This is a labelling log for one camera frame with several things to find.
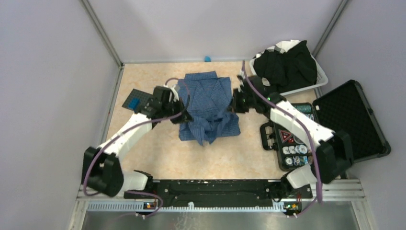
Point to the blue toy brick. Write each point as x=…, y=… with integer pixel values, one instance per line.
x=133, y=104

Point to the blue checkered long sleeve shirt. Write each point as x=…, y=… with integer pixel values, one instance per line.
x=210, y=97

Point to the black poker chip case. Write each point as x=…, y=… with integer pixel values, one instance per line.
x=344, y=108

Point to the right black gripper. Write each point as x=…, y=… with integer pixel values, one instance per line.
x=237, y=93

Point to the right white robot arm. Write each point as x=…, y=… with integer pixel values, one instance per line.
x=331, y=150

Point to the white plastic laundry basket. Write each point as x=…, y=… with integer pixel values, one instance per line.
x=318, y=79

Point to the black shirt in basket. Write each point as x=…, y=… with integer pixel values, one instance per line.
x=285, y=68

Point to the white garment in basket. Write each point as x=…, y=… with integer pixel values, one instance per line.
x=283, y=46

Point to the dark grey building baseplate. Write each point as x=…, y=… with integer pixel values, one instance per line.
x=142, y=96

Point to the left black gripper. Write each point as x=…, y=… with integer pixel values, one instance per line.
x=185, y=118

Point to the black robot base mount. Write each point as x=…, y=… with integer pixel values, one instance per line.
x=225, y=193

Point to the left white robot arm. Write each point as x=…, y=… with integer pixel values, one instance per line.
x=102, y=168

